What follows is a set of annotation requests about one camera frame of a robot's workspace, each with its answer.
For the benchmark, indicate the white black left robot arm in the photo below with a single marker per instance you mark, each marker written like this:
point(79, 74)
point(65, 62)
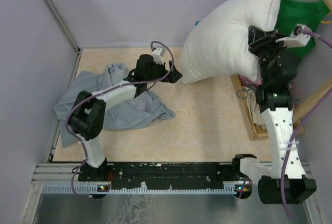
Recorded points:
point(85, 120)

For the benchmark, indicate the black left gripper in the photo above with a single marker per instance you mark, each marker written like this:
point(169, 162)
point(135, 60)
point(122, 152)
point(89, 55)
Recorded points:
point(175, 75)

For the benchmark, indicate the grey-blue pillowcase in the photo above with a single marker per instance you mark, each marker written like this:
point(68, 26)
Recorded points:
point(132, 114)

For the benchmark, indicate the white pillow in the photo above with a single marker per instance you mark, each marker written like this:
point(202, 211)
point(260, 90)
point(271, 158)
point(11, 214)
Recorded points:
point(219, 43)

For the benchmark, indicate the cream cloth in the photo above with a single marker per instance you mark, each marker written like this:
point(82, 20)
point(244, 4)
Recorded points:
point(254, 110)

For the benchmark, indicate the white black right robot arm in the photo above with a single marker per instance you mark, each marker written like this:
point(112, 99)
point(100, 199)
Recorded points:
point(286, 181)

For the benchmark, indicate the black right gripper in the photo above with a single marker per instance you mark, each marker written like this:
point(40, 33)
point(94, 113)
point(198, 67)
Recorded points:
point(258, 38)

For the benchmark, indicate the aluminium rail frame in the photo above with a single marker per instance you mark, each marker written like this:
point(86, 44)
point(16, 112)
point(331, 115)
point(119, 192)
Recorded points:
point(54, 200)

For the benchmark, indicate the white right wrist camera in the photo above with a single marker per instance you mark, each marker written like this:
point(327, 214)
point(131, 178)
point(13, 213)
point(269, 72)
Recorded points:
point(297, 38)

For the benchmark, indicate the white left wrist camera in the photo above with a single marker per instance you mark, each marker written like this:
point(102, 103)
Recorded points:
point(158, 54)

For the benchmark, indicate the pink shirt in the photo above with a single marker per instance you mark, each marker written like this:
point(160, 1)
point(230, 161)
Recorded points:
point(247, 81)

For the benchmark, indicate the white slotted cable duct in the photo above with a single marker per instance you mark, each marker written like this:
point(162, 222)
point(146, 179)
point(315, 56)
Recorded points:
point(98, 188)

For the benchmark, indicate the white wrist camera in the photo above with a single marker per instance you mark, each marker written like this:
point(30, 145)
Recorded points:
point(297, 38)
point(158, 54)

